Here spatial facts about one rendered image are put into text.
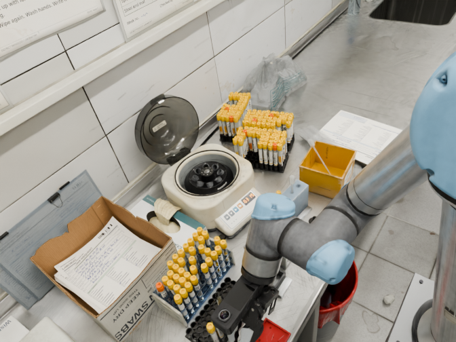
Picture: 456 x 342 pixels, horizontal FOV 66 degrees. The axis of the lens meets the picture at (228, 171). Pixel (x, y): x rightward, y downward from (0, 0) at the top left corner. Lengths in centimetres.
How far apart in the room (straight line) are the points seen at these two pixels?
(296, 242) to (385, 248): 152
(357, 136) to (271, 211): 76
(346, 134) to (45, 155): 97
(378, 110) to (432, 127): 118
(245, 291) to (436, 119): 51
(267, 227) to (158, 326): 44
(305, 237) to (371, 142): 75
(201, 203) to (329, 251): 48
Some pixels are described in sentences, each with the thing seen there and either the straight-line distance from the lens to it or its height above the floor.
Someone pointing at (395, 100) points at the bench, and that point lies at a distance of 155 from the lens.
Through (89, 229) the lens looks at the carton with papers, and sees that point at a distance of 108.
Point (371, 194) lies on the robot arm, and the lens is 61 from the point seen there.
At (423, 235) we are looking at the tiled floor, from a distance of 222.
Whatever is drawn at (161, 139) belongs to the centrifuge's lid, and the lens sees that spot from 116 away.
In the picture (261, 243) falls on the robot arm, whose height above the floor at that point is 117.
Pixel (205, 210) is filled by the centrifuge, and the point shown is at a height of 98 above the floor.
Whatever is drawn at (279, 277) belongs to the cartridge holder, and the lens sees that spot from 94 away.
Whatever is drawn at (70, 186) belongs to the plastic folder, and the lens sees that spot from 106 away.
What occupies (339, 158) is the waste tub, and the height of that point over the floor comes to 93.
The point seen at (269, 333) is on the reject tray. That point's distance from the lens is 89.
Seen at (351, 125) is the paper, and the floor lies 89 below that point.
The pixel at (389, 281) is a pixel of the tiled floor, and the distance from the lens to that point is 201.
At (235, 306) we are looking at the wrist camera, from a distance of 70.
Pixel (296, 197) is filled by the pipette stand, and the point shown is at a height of 97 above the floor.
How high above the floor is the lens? 171
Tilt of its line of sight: 43 degrees down
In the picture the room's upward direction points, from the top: 11 degrees counter-clockwise
